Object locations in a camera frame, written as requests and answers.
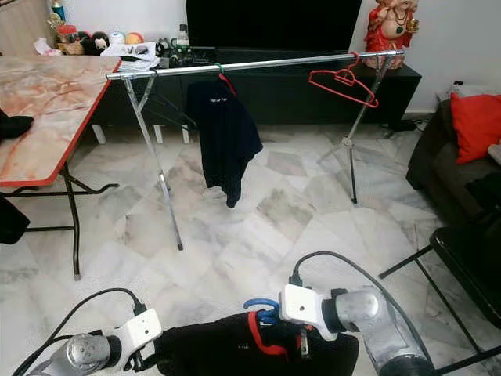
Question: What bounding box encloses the blue plastic hanger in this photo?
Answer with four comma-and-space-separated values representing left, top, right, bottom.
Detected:
243, 298, 281, 326

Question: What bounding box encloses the black shirt red collar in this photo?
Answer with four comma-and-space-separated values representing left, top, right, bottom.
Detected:
155, 311, 359, 376

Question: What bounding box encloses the red plastic hanger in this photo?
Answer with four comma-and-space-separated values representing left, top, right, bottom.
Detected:
308, 52, 379, 109

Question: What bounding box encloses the black folding chair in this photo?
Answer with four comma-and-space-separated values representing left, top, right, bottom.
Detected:
378, 223, 501, 375

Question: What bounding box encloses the black jacket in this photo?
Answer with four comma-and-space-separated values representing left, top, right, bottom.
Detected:
0, 110, 32, 245

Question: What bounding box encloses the dark brown sofa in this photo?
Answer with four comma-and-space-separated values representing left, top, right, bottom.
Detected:
407, 96, 501, 228

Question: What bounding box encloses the navy blue shirt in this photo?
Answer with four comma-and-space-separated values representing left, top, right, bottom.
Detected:
185, 77, 264, 208

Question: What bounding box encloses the marble top folding table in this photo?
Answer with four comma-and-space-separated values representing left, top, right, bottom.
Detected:
0, 55, 122, 280

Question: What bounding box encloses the red cushion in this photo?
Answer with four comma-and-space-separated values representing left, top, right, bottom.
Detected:
450, 92, 501, 164

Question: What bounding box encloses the black soundbar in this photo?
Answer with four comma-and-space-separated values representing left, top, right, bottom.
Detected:
215, 49, 357, 63

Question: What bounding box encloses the stack of papers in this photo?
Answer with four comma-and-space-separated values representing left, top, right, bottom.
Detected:
102, 42, 159, 71

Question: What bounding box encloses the black flat television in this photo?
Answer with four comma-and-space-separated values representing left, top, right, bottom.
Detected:
185, 0, 363, 52

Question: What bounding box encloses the red laughing buddha statue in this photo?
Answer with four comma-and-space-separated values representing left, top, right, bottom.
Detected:
364, 0, 420, 70

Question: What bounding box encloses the pink tissue box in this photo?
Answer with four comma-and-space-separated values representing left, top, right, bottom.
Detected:
34, 38, 62, 57

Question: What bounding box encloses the red lidded jar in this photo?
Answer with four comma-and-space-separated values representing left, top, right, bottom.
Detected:
56, 23, 79, 56

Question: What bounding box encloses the wooden sideboard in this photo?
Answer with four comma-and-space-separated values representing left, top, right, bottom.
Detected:
0, 0, 52, 56

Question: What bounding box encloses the blue gold trophy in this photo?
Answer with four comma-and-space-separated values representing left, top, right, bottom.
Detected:
49, 0, 66, 24

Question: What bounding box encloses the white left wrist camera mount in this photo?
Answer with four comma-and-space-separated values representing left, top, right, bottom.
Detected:
103, 307, 163, 369

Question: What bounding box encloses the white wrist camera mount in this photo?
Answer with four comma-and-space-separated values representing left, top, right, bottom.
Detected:
103, 307, 163, 369
278, 284, 337, 342

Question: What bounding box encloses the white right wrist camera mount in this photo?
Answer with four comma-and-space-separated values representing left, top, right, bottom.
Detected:
278, 284, 337, 342

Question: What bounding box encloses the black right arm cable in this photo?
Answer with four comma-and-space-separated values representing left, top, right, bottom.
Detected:
290, 251, 435, 361

